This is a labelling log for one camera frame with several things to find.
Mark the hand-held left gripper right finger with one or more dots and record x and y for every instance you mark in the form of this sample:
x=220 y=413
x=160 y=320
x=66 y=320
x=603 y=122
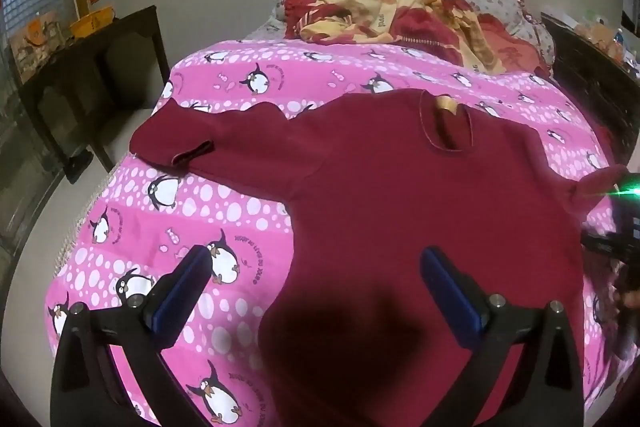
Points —
x=450 y=302

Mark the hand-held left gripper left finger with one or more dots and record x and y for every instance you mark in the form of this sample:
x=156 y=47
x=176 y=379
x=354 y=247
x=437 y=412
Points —
x=182 y=292

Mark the maroon sweater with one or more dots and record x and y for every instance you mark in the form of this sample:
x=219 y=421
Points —
x=400 y=207

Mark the pink penguin print bed sheet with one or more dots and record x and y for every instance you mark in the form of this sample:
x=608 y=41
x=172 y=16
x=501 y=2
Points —
x=200 y=207

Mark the black object on floor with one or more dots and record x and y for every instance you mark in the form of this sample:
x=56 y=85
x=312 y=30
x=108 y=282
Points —
x=78 y=169

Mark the dark wooden table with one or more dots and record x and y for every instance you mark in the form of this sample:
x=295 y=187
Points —
x=90 y=72

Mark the yellow basin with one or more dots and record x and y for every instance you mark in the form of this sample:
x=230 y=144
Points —
x=92 y=21

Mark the red and yellow quilt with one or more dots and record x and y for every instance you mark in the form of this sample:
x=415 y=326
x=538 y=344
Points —
x=400 y=17

